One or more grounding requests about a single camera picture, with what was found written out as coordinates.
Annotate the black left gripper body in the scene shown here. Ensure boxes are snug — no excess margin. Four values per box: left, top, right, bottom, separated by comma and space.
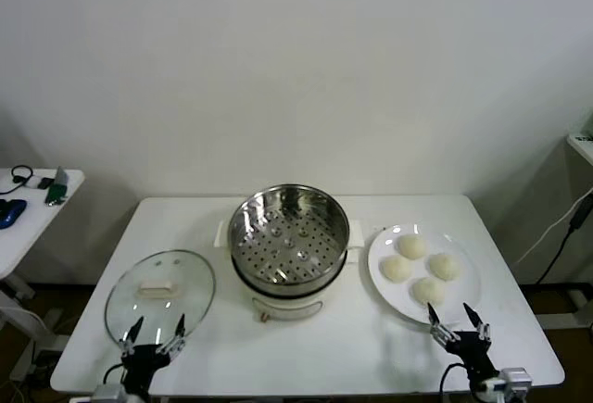
120, 343, 180, 397

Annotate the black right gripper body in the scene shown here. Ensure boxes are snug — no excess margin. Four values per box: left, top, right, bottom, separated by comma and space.
444, 330, 501, 384

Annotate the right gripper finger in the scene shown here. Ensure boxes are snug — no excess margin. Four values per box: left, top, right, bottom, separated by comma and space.
462, 301, 492, 344
426, 301, 462, 346

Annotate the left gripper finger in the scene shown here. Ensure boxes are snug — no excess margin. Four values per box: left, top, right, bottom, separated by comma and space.
157, 313, 187, 357
119, 315, 145, 357

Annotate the white steamed baozi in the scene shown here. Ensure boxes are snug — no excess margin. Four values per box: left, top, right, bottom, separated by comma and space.
410, 276, 447, 307
380, 254, 413, 283
397, 234, 428, 260
426, 253, 461, 282

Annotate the glass pot lid cream handle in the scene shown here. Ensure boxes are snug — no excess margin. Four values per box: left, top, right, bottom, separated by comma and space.
104, 248, 217, 347

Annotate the white round plate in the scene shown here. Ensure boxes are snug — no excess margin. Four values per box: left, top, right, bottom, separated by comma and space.
367, 222, 483, 326

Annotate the black table foot bar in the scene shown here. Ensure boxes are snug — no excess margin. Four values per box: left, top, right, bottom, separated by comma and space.
518, 282, 593, 300

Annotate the white side table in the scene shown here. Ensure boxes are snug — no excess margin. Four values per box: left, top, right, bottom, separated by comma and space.
0, 167, 87, 302

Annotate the black power adapter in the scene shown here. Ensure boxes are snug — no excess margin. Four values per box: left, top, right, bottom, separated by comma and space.
570, 198, 593, 233

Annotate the blue object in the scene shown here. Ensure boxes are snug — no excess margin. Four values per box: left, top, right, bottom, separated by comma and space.
0, 198, 27, 230

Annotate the white shelf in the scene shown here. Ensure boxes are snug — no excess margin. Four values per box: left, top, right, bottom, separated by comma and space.
565, 132, 593, 166

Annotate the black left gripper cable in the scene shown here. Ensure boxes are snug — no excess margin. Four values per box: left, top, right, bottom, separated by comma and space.
102, 364, 126, 391

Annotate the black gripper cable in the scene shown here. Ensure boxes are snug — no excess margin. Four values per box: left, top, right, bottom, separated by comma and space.
102, 364, 126, 391
438, 361, 470, 403

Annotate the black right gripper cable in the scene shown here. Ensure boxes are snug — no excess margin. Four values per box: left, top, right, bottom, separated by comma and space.
438, 361, 470, 403

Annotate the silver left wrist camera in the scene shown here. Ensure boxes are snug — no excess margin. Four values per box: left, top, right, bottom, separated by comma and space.
91, 383, 129, 403

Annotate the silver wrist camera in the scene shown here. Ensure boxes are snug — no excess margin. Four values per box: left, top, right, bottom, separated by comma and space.
498, 366, 533, 403
91, 383, 129, 403

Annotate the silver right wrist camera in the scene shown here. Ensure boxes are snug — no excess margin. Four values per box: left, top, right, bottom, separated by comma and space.
498, 366, 533, 403

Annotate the black hanging cable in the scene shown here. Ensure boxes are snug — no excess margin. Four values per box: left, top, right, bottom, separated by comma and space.
535, 226, 575, 286

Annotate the white hanging cable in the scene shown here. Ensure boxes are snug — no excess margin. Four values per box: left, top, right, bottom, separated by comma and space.
513, 187, 593, 265

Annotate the green handled tool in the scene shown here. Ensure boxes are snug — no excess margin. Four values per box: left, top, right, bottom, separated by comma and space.
44, 165, 69, 208

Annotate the black looped cable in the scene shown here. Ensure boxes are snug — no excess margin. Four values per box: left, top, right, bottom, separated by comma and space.
0, 165, 34, 194

